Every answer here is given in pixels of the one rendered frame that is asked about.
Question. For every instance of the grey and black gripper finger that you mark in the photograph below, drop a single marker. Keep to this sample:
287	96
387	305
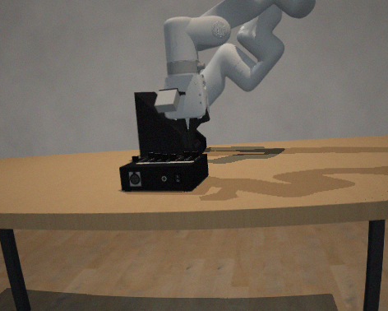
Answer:
193	125
182	126

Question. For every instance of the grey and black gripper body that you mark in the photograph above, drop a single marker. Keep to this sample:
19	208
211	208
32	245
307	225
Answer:
193	103

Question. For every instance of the black lighting desk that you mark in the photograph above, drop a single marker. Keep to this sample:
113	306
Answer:
171	173

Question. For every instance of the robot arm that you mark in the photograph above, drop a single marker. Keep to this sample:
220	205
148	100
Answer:
182	35

